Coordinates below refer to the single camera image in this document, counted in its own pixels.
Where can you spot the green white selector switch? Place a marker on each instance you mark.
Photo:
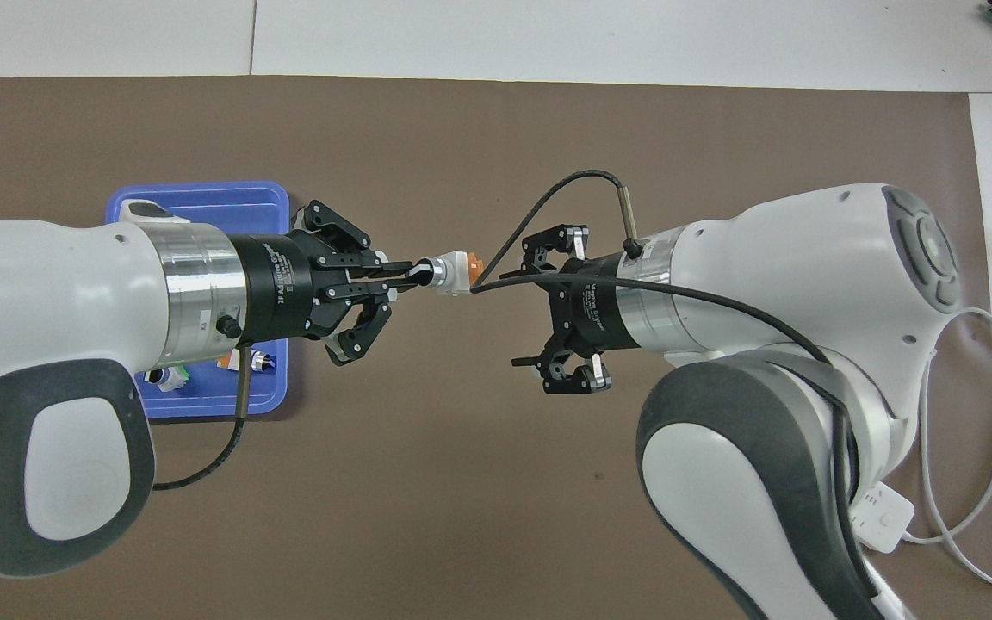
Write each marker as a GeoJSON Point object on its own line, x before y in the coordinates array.
{"type": "Point", "coordinates": [170, 379]}

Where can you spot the orange white selector switch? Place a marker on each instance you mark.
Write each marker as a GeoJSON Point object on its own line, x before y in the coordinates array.
{"type": "Point", "coordinates": [457, 274]}
{"type": "Point", "coordinates": [262, 362]}

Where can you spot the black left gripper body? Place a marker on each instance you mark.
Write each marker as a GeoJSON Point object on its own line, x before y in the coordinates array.
{"type": "Point", "coordinates": [281, 288]}

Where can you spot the blue plastic tray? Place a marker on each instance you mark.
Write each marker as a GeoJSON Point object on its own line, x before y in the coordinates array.
{"type": "Point", "coordinates": [203, 200]}

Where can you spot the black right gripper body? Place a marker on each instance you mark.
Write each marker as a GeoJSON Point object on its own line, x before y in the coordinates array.
{"type": "Point", "coordinates": [591, 306]}

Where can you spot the white power strip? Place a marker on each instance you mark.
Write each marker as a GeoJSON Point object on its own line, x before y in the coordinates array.
{"type": "Point", "coordinates": [883, 517]}

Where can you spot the brown table mat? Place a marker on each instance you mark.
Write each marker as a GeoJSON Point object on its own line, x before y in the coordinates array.
{"type": "Point", "coordinates": [461, 482]}

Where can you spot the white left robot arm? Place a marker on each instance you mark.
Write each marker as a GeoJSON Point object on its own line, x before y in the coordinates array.
{"type": "Point", "coordinates": [57, 284]}

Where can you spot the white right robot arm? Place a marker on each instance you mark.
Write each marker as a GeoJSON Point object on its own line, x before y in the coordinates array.
{"type": "Point", "coordinates": [763, 258]}

